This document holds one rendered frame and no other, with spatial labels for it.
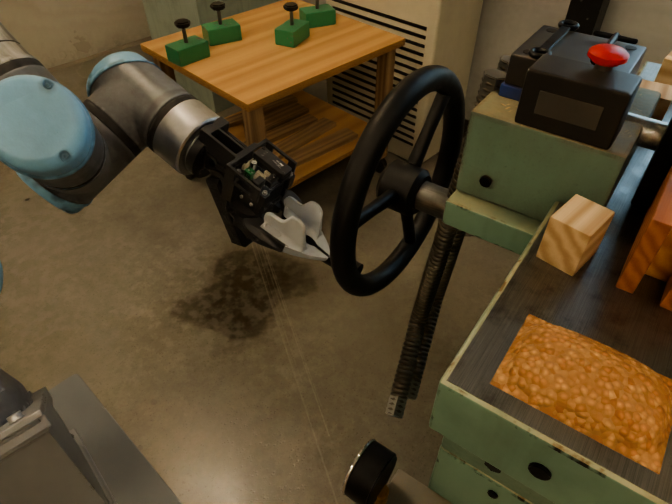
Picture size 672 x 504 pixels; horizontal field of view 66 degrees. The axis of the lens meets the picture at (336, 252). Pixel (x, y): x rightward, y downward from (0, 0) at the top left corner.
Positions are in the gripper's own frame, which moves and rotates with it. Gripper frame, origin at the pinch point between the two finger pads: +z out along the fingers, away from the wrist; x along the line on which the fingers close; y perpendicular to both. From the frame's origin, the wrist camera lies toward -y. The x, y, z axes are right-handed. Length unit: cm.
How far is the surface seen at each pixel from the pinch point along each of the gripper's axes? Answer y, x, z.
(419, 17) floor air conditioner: -34, 126, -43
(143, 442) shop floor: -84, -16, -15
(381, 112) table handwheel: 21.3, 2.8, -1.3
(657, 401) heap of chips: 28.6, -13.0, 27.0
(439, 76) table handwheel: 22.2, 12.2, -0.2
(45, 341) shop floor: -100, -13, -58
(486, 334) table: 24.0, -13.3, 17.6
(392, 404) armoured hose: -10.0, -4.1, 19.2
